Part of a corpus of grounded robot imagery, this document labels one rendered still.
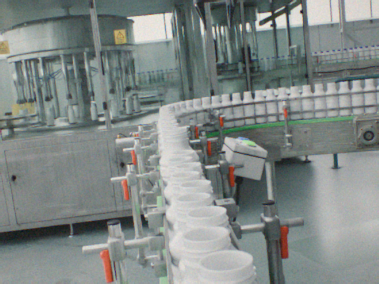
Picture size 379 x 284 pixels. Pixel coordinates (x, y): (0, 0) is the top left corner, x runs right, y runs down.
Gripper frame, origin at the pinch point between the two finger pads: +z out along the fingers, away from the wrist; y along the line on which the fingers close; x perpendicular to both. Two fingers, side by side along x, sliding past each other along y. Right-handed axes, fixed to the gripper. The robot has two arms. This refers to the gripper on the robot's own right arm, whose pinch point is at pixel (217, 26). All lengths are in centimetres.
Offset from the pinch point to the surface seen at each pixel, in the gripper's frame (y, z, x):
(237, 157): 1.4, 30.8, 20.5
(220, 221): 14, 24, 87
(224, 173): 5.0, 33.8, 22.1
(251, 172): -1.3, 34.7, 20.5
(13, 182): 141, 85, -286
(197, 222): 17, 24, 87
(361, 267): -97, 139, -150
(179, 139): 15, 22, 46
